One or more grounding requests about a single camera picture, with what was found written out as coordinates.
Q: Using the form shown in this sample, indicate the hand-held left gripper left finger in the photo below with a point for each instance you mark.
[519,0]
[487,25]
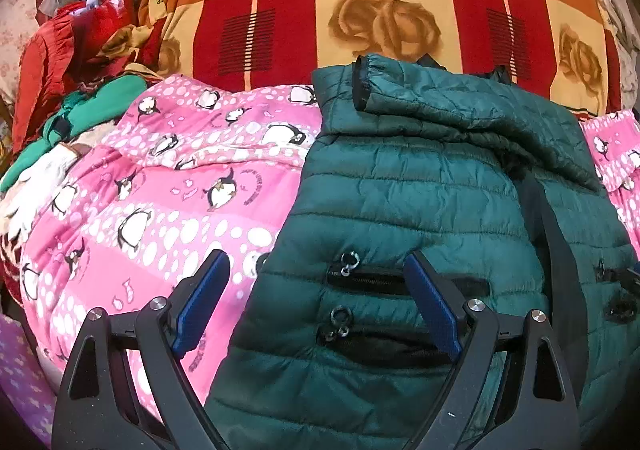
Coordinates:
[200,310]

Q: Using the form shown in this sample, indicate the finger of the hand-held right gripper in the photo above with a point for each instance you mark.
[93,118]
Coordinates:
[635,271]

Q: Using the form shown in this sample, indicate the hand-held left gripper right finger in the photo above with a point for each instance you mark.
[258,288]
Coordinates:
[432,305]

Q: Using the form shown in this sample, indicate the dark green puffer jacket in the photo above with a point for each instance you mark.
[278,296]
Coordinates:
[400,180]

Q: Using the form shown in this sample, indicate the pink penguin print blanket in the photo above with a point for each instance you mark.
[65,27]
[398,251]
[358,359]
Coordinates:
[150,210]

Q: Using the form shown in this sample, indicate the purple dotted sheet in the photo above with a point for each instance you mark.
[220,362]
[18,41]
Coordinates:
[22,380]

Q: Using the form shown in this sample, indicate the white patterned cloth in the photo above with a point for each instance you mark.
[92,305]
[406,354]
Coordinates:
[40,190]

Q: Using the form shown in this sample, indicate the bright green garment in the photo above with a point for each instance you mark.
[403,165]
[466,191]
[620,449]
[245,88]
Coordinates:
[95,105]

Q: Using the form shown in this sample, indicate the pale floral cloth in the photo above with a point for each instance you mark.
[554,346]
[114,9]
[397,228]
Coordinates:
[617,20]

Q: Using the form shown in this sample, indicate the red puffer jacket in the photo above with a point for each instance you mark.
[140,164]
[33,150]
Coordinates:
[42,70]

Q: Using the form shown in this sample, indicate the shiny red garment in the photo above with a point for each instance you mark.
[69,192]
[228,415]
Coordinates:
[107,15]

